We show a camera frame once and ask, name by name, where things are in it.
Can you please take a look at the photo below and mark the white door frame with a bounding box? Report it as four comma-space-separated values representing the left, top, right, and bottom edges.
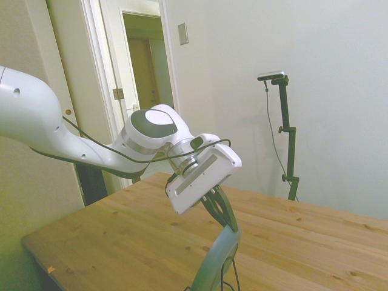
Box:
80, 0, 182, 189

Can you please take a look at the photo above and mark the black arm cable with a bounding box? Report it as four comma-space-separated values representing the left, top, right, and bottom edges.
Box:
62, 116, 233, 195

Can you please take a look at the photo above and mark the cream room door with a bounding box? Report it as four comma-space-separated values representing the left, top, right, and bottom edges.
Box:
45, 0, 115, 207

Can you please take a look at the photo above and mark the black wire plate stand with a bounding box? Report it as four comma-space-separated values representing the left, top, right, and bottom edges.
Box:
184, 256, 242, 291

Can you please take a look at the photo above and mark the dark green round plate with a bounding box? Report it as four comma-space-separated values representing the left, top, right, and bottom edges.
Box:
190, 224, 243, 291

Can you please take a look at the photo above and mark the grey stereo camera bar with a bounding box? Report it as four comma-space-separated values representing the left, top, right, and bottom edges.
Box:
256, 70, 286, 82

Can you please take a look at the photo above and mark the black jointed camera stand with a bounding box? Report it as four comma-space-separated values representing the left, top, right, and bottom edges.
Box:
270, 76, 301, 201

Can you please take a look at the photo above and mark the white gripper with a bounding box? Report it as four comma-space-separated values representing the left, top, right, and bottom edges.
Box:
166, 144, 243, 233

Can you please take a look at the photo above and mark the white wall switch plate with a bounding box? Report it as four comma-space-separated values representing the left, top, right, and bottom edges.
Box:
177, 22, 189, 46

